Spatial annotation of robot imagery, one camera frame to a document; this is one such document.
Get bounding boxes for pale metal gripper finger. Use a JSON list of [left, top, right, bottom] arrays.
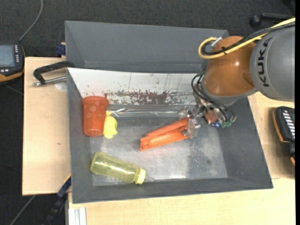
[[183, 118, 202, 139], [178, 106, 195, 120]]

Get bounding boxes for orange plastic hand tool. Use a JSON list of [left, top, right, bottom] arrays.
[[139, 117, 195, 152]]

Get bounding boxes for grey metal bin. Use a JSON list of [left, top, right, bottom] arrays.
[[64, 20, 274, 204]]

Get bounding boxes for yellow crumpled soft toy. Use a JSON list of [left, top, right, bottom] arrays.
[[103, 111, 119, 140]]

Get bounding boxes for yellow clear baby bottle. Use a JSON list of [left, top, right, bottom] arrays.
[[90, 151, 154, 185]]

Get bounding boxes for orange plastic cup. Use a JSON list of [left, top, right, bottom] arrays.
[[81, 96, 110, 137]]

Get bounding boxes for pale wood board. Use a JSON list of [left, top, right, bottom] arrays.
[[22, 56, 72, 196]]

